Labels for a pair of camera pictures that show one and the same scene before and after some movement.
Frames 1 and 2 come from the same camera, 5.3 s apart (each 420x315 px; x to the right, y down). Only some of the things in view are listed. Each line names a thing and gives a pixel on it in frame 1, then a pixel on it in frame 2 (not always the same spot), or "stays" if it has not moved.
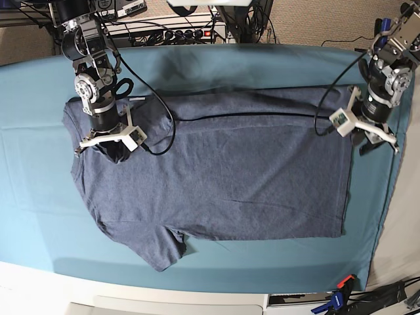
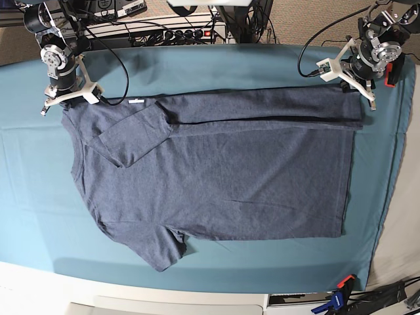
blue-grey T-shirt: x=232 y=163 stays
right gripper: x=371 y=114 to x=359 y=69
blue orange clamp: x=339 y=298 stays
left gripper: x=115 y=134 to x=75 y=81
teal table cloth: x=45 y=220 stays
